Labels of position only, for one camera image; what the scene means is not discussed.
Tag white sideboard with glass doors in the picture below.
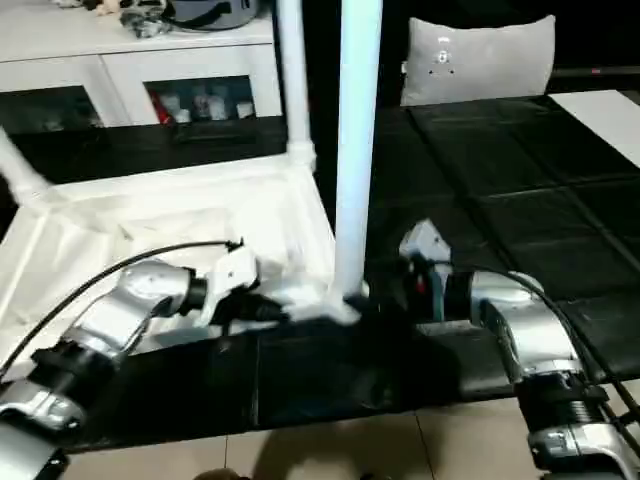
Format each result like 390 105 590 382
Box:
0 0 287 135

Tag black cabinet with gold label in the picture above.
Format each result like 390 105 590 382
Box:
272 0 416 111

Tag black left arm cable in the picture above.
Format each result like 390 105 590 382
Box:
0 238 246 384

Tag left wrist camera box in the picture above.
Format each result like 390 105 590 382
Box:
202 244 264 327

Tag grey helmet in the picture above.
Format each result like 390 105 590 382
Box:
169 0 262 31

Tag white plastic table leg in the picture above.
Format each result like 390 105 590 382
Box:
331 0 385 312
0 127 55 207
276 0 317 171

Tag grey cushion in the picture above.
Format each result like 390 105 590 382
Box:
399 14 557 107

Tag white plastic table top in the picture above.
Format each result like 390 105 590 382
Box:
0 152 371 361

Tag dark clutter pile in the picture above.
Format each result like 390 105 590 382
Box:
121 5 172 40

